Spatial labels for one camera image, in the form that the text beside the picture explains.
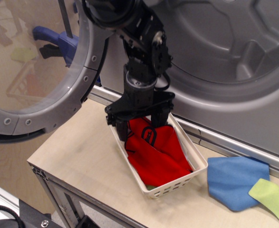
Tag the round glass washer door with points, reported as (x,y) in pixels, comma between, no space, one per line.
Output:
(39,95)

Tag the blue cloth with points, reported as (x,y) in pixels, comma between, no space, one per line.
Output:
(231,178)

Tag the green cloth in basket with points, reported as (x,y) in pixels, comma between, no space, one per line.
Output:
(150,187)

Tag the green cloth on table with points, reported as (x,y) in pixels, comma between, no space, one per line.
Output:
(266,193)

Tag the blue bar clamp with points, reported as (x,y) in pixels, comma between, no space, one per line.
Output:
(60,45)

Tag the black base with cable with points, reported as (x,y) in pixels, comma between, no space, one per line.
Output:
(28,218)

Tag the plain red cloth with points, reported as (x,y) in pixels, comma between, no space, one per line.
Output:
(154,168)

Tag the grey washing machine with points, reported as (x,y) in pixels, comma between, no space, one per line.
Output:
(225,67)

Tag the white plastic laundry basket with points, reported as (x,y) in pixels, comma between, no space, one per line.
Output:
(199,164)

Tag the red cloth with black trim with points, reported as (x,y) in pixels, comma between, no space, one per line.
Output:
(142,133)

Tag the aluminium table frame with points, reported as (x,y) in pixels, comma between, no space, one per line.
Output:
(68,202)

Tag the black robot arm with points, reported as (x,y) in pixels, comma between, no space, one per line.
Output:
(144,41)

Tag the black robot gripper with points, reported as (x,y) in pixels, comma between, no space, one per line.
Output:
(138,100)

